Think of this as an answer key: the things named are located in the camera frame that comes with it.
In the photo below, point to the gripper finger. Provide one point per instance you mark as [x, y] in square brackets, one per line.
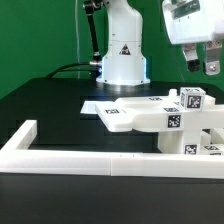
[191, 57]
[213, 50]

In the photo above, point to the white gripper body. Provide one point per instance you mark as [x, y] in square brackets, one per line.
[193, 21]

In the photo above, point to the small tagged white cube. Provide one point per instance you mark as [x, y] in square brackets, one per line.
[192, 98]

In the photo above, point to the white chair back part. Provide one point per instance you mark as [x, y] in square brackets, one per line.
[158, 114]

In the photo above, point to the white chair seat part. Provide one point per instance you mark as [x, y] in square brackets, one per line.
[179, 142]

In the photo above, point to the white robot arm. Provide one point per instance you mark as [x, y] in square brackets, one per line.
[124, 64]

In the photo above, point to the white sheet with tags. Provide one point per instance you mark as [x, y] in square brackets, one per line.
[89, 107]

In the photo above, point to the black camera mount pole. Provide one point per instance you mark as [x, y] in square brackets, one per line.
[90, 7]

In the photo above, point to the white U-shaped border frame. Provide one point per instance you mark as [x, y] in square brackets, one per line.
[17, 157]

